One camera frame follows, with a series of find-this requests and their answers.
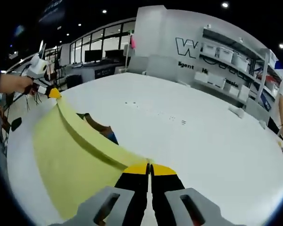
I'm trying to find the grey counter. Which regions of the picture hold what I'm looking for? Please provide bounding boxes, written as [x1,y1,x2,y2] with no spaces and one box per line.
[70,61,129,84]

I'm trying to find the ceiling spotlights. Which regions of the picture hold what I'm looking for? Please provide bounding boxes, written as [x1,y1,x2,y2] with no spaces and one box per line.
[58,2,283,49]

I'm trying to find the person's left hand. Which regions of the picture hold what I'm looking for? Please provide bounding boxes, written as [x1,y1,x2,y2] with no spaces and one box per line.
[17,76,36,96]

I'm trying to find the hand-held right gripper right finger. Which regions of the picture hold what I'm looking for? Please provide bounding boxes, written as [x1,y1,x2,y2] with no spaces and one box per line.
[150,163,245,226]

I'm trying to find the yellow grey blue garment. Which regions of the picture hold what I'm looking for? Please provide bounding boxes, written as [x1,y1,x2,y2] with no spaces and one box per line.
[32,96,149,219]

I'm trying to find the black oval device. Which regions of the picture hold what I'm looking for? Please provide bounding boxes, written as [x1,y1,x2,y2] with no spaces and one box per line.
[10,117,23,132]

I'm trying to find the black computer monitor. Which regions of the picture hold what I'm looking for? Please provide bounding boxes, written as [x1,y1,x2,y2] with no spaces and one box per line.
[105,48,125,59]
[84,49,102,64]

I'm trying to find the white crumpled object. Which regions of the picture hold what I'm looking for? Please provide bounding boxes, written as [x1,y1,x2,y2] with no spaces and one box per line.
[228,104,245,118]

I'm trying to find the group of white storage bins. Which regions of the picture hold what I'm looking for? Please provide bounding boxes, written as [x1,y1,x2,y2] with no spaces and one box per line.
[194,42,250,103]

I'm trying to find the dark hanging banner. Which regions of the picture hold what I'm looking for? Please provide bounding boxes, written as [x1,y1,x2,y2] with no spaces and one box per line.
[38,0,65,24]

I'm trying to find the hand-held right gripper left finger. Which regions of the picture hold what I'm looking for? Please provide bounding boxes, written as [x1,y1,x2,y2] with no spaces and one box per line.
[58,162,150,226]

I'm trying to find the black waste bin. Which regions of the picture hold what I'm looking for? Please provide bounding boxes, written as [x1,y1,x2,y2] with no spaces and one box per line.
[65,74,83,89]

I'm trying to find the white stand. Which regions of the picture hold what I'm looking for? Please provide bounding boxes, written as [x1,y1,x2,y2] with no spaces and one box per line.
[122,34,136,73]

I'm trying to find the grey metal shelving unit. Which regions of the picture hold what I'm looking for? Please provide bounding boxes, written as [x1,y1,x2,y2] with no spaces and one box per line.
[194,25,268,106]
[257,48,283,113]

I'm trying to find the grey office chair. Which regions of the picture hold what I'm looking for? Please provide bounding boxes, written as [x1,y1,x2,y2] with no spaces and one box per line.
[246,97,271,124]
[128,56,149,74]
[146,54,178,82]

